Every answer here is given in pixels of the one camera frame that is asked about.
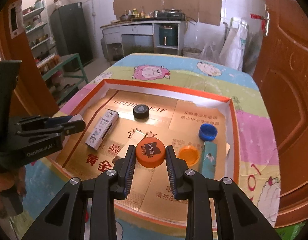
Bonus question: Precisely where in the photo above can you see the dark green air fryer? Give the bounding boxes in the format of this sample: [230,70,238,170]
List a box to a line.
[159,25,178,46]

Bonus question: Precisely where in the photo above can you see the blue bottle cap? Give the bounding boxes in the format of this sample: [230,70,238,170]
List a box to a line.
[198,124,217,141]

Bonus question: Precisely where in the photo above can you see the plain orange bottle cap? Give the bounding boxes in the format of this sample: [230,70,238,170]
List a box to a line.
[178,145,200,167]

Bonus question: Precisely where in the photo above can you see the orange cap with black label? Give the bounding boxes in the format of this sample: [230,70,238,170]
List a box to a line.
[136,137,165,168]

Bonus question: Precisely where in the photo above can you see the black round cap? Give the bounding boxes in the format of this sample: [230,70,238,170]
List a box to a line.
[133,105,150,119]

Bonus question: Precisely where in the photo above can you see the cardboard wall sheets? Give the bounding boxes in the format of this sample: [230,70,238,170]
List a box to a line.
[113,0,222,26]

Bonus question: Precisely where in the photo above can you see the person left hand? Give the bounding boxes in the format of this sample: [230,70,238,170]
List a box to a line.
[0,166,26,218]

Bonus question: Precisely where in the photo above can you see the teal rectangular box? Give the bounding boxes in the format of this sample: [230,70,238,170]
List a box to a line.
[200,141,217,179]

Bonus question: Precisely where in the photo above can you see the black gas stove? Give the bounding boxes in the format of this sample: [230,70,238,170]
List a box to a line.
[155,9,185,21]

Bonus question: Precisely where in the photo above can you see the metal storage shelf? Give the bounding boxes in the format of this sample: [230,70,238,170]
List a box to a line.
[23,0,57,75]

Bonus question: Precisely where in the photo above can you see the shallow orange-rimmed cardboard tray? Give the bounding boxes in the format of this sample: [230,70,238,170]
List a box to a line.
[50,79,240,235]

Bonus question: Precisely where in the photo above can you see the green and blue carton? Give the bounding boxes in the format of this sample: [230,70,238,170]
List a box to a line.
[275,220,308,240]

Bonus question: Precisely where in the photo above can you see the brown wooden door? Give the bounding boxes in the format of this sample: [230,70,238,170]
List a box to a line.
[253,0,308,228]

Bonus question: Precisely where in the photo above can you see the white bucket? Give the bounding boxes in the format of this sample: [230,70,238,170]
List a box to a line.
[182,47,202,59]

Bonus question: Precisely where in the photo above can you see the white cartoon printed box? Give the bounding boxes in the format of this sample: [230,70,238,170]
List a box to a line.
[85,109,119,150]

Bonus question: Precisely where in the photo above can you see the colourful cartoon tablecloth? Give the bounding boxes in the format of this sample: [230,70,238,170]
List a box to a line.
[11,54,281,238]

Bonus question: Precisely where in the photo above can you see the green metal table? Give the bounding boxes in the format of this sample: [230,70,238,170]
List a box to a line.
[37,53,89,106]

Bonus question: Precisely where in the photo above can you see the white plastic sacks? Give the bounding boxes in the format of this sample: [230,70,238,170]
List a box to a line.
[200,18,263,75]

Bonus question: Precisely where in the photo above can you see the gold rectangular box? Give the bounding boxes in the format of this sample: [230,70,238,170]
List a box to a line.
[112,131,146,164]

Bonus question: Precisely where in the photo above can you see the dark refrigerator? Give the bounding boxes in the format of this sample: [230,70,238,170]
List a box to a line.
[50,2,93,66]

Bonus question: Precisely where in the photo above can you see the white kitchen counter cabinet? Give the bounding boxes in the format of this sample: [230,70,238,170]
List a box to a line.
[100,19,187,62]

